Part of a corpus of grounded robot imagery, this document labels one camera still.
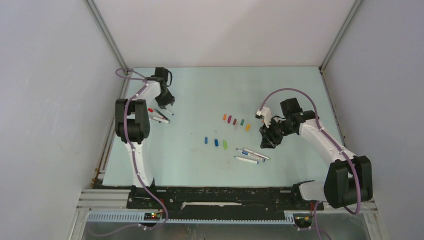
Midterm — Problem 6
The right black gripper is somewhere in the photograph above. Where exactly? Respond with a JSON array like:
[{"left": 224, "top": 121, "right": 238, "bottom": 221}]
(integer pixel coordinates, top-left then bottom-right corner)
[{"left": 259, "top": 117, "right": 295, "bottom": 149}]

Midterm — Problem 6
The light green cap marker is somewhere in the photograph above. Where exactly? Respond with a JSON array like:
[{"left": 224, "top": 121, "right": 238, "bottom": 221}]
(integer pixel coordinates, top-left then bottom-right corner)
[{"left": 243, "top": 148, "right": 270, "bottom": 160}]

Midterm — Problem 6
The blue cap thin marker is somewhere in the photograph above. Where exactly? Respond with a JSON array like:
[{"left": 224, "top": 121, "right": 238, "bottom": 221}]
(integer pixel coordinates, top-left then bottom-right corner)
[{"left": 234, "top": 156, "right": 259, "bottom": 165}]

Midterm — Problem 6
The blue cap thick marker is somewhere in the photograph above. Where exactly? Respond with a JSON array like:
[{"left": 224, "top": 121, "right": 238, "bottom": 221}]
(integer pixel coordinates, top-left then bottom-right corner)
[{"left": 236, "top": 148, "right": 266, "bottom": 162}]

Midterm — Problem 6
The light green pen cap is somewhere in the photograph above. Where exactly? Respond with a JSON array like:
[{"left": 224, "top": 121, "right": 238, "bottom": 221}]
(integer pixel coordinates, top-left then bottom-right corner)
[{"left": 222, "top": 139, "right": 228, "bottom": 150}]

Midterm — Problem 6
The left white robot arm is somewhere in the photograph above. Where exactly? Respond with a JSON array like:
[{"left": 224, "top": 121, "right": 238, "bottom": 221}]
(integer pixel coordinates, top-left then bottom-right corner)
[{"left": 114, "top": 67, "right": 175, "bottom": 188}]

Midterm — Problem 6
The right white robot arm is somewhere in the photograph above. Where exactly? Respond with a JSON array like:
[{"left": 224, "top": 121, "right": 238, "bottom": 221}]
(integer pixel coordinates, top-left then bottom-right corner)
[{"left": 256, "top": 98, "right": 373, "bottom": 209}]

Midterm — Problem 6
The dark green marker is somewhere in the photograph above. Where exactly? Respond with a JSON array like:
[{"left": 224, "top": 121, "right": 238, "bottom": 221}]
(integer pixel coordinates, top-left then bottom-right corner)
[{"left": 154, "top": 108, "right": 169, "bottom": 121}]

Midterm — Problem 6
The grey cap white marker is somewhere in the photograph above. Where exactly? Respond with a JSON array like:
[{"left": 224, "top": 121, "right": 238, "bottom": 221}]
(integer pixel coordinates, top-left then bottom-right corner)
[{"left": 149, "top": 116, "right": 169, "bottom": 124}]

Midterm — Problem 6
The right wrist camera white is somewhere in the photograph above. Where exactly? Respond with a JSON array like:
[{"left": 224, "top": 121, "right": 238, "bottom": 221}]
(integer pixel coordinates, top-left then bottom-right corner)
[{"left": 255, "top": 105, "right": 273, "bottom": 128}]

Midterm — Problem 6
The aluminium frame rail left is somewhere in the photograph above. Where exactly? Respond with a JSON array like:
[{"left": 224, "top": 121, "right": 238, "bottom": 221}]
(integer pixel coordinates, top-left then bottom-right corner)
[{"left": 72, "top": 0, "right": 128, "bottom": 188}]

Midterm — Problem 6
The aluminium frame rail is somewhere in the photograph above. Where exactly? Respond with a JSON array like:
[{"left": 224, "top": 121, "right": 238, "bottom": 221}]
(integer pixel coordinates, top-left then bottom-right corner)
[
  {"left": 319, "top": 0, "right": 365, "bottom": 147},
  {"left": 72, "top": 0, "right": 128, "bottom": 188}
]

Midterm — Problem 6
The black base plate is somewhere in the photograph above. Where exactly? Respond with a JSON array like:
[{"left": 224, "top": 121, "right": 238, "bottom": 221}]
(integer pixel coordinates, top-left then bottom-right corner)
[{"left": 126, "top": 186, "right": 315, "bottom": 220}]

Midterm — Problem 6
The aluminium frame rail right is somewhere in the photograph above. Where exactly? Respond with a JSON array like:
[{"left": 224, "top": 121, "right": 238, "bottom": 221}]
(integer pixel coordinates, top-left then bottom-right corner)
[{"left": 319, "top": 0, "right": 365, "bottom": 147}]

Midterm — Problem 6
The grey cable duct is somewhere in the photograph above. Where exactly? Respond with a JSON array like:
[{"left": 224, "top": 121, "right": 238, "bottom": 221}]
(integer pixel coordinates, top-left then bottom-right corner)
[{"left": 86, "top": 211, "right": 312, "bottom": 225}]

